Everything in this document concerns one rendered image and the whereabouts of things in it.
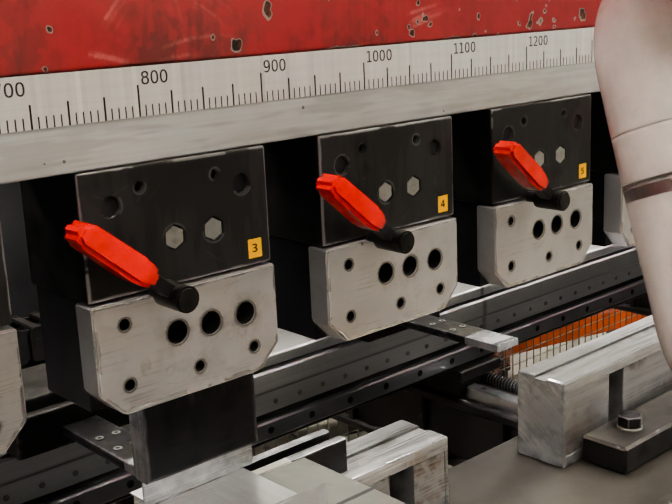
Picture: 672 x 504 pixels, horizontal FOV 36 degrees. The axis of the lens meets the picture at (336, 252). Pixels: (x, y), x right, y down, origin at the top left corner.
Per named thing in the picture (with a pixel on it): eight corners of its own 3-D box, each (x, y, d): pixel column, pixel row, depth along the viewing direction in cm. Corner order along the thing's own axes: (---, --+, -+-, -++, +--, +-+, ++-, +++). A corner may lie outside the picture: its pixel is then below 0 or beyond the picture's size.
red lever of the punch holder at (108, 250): (92, 218, 61) (205, 294, 67) (59, 210, 64) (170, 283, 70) (76, 245, 60) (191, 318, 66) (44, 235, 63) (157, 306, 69)
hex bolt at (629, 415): (633, 434, 108) (634, 420, 108) (611, 427, 110) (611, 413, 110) (648, 426, 110) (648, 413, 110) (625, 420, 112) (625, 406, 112)
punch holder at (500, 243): (495, 292, 93) (494, 109, 90) (426, 277, 100) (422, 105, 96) (592, 260, 103) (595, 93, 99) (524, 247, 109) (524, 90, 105)
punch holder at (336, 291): (330, 347, 81) (320, 136, 77) (263, 325, 87) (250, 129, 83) (458, 304, 90) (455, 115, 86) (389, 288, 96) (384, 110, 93)
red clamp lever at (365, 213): (344, 171, 73) (419, 238, 80) (306, 166, 76) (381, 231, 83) (333, 192, 73) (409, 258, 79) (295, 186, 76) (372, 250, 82)
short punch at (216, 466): (151, 511, 76) (140, 389, 74) (137, 502, 77) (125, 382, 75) (259, 467, 82) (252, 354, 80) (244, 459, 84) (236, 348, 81)
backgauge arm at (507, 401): (567, 513, 126) (568, 406, 123) (249, 386, 173) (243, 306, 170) (604, 491, 131) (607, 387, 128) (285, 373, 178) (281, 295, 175)
